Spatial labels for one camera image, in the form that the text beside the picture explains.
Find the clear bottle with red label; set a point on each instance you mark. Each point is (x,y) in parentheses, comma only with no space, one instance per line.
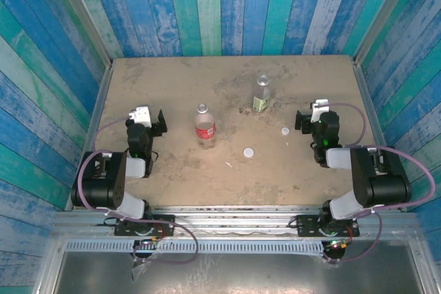
(205,130)

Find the clear bottle with green label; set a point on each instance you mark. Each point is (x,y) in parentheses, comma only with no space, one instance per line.
(261,101)

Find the large white bottle cap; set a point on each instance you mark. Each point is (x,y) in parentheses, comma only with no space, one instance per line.
(248,152)

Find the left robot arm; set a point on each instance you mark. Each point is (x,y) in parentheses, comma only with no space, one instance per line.
(100,187)

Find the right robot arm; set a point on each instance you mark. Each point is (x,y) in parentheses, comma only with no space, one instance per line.
(382,184)

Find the white plastic scrap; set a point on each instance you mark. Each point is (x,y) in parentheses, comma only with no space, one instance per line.
(228,164)

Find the small circuit board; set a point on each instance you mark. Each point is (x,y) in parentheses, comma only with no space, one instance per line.
(336,244)
(146,240)

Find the clear plastic wrap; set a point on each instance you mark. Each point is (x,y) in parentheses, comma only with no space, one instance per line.
(139,270)

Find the grey metal sheet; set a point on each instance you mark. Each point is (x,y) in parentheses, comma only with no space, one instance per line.
(241,273)

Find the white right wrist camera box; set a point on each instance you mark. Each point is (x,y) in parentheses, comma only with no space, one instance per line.
(317,109)

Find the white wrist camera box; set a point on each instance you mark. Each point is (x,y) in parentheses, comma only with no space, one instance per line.
(317,109)
(141,115)

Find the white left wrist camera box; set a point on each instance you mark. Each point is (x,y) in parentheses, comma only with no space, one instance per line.
(141,115)

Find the aluminium table side rail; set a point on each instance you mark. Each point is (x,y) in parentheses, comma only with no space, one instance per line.
(99,101)
(373,118)

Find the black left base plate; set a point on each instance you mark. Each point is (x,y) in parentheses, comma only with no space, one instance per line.
(169,219)

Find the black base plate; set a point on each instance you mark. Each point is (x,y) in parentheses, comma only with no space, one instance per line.
(303,227)
(169,219)

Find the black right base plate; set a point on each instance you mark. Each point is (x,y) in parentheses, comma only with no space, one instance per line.
(303,227)

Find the aluminium mounting rail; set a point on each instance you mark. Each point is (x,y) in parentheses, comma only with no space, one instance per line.
(234,220)

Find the aluminium frame post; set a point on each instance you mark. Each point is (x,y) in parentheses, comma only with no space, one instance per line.
(82,15)
(384,15)

